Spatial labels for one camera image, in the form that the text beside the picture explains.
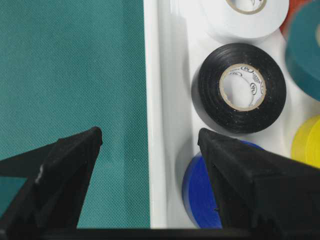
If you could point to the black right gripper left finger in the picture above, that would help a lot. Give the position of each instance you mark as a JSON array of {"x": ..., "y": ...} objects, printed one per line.
[{"x": 56, "y": 180}]

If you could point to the black tape roll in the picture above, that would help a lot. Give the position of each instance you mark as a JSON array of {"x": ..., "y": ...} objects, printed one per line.
[{"x": 239, "y": 89}]

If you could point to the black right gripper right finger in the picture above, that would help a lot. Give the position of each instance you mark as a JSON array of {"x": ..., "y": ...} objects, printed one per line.
[{"x": 271, "y": 196}]

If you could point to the yellow tape roll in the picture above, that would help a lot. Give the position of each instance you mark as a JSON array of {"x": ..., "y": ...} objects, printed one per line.
[{"x": 305, "y": 146}]

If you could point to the red tape roll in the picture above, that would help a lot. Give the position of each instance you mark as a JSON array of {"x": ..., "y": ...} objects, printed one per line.
[{"x": 294, "y": 7}]

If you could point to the white tape roll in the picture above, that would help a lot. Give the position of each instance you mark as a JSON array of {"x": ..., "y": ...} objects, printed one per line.
[{"x": 246, "y": 21}]

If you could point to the green tape roll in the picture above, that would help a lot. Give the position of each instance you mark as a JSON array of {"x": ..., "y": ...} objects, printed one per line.
[{"x": 302, "y": 52}]

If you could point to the white plastic case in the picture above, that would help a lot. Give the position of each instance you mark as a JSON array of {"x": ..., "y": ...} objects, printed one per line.
[{"x": 176, "y": 44}]

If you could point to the blue tape roll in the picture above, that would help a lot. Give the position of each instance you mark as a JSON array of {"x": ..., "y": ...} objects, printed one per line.
[{"x": 210, "y": 208}]

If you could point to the green table cloth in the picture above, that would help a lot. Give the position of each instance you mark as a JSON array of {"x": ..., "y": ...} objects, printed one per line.
[{"x": 67, "y": 66}]

